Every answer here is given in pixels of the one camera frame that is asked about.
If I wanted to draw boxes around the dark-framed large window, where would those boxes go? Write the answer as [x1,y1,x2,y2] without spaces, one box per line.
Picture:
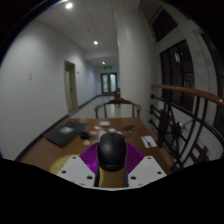
[158,33,224,138]

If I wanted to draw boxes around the black computer mouse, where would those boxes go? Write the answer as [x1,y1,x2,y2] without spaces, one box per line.
[96,132,128,173]

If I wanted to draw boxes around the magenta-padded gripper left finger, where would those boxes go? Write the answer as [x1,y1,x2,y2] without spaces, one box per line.
[56,142,101,188]

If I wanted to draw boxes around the wood-topped black metal railing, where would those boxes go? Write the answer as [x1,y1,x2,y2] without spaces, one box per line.
[149,83,224,172]

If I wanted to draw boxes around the glazed double door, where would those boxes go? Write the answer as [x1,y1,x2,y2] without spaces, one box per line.
[100,72,119,97]

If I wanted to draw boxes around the dark bunch of keys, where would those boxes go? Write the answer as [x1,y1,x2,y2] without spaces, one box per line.
[121,124,136,133]

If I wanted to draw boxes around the yellow round mouse pad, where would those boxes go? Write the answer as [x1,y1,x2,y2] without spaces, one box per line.
[48,153,81,176]

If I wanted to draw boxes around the round ceiling lights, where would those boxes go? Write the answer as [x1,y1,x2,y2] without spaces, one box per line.
[64,1,107,66]

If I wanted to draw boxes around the dark grey closed laptop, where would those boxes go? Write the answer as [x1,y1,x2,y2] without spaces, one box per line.
[44,120,90,148]

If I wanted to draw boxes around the beige side door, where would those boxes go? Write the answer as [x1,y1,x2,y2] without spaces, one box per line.
[63,59,80,115]

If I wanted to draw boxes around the white paper sheet with pen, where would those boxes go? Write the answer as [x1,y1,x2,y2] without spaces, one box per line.
[140,134,158,149]

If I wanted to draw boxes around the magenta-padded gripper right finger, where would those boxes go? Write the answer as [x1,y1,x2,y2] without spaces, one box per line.
[123,142,168,188]

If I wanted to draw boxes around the small black object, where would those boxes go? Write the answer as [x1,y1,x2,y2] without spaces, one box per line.
[79,131,91,140]

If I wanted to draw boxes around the wooden armchair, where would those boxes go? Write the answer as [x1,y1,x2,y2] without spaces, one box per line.
[93,96,143,120]

